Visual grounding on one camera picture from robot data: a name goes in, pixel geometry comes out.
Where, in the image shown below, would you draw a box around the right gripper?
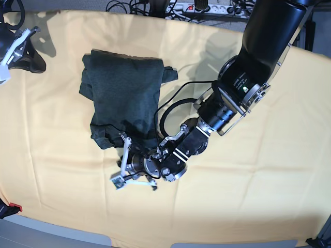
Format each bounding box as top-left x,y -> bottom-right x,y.
1,25 -> 46,84

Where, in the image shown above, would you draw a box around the tangled black cables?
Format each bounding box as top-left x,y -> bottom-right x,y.
104,0 -> 156,16

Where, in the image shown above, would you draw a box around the black clamp right corner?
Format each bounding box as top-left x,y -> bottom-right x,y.
305,214 -> 331,248

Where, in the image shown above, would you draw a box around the dark green long-sleeve shirt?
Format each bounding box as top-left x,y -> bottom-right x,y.
79,50 -> 178,150

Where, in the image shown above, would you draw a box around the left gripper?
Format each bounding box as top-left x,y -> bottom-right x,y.
110,132 -> 161,191

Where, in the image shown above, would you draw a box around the white power strip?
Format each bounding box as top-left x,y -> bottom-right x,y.
166,1 -> 255,19

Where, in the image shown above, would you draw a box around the yellow table cloth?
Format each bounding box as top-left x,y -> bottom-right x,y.
1,11 -> 330,247

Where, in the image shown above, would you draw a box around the black upright post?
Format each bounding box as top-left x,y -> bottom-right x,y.
305,20 -> 316,52

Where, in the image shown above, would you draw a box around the red and black clamp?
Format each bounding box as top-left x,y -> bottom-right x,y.
0,199 -> 22,219

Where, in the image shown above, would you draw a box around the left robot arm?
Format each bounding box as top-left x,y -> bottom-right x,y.
111,1 -> 317,189

